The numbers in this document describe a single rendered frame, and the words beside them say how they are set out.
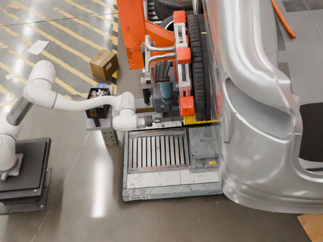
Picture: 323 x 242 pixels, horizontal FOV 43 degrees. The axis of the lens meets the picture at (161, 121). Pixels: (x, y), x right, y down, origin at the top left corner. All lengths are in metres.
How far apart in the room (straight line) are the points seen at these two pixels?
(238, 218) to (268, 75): 1.67
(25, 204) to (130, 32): 1.46
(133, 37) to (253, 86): 1.67
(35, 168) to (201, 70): 1.37
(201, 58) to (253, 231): 1.23
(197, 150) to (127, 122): 0.63
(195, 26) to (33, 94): 0.99
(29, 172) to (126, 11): 1.27
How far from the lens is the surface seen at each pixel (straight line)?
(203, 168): 2.96
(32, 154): 3.04
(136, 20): 2.87
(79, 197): 3.12
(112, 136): 3.27
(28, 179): 2.93
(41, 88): 2.45
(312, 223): 2.95
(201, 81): 2.27
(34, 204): 3.18
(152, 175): 3.01
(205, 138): 2.99
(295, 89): 2.38
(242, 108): 1.53
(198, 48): 2.28
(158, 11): 4.03
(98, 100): 2.58
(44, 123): 3.68
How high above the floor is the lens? 2.55
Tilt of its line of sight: 48 degrees down
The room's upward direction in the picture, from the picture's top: 8 degrees counter-clockwise
